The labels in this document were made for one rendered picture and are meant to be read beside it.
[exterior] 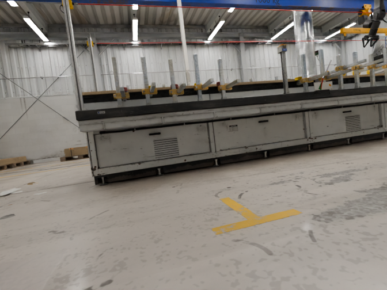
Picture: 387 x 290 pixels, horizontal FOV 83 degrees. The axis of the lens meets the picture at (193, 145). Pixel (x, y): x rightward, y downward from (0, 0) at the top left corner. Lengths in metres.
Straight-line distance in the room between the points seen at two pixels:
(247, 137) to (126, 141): 1.34
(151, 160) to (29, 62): 8.46
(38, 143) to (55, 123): 0.91
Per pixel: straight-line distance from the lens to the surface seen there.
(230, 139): 2.52
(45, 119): 9.77
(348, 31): 7.75
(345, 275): 0.74
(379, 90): 3.58
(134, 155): 2.30
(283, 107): 2.62
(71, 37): 2.27
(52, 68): 10.03
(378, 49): 5.97
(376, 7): 2.72
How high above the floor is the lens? 0.40
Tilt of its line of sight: 3 degrees down
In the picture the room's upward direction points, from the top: 7 degrees counter-clockwise
